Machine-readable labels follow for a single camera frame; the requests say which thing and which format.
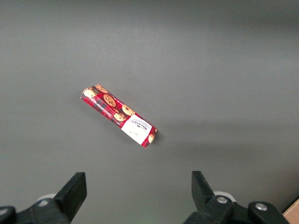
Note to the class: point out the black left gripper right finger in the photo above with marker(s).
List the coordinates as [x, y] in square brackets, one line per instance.
[202, 193]

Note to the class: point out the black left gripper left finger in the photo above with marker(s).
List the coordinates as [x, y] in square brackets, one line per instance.
[72, 193]

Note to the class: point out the red tartan cookie box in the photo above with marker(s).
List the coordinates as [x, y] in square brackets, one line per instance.
[116, 112]

